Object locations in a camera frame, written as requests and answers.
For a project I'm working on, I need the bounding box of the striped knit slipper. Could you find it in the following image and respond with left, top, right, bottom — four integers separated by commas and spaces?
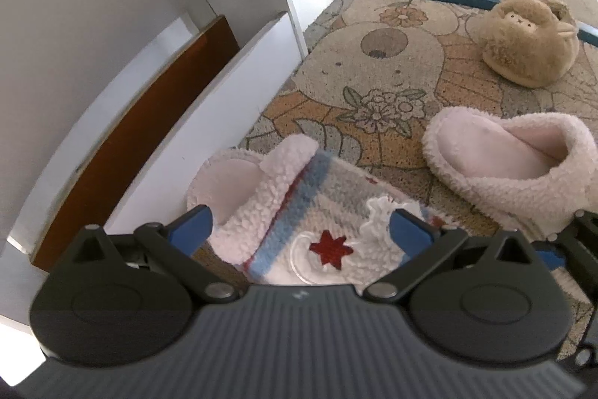
422, 106, 597, 241
187, 135, 451, 291

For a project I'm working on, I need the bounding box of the brown fluffy animal slipper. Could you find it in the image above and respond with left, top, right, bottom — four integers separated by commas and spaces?
478, 0, 580, 88

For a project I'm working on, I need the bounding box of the cartoon patterned door mat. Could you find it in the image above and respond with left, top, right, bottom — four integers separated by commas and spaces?
190, 0, 598, 363

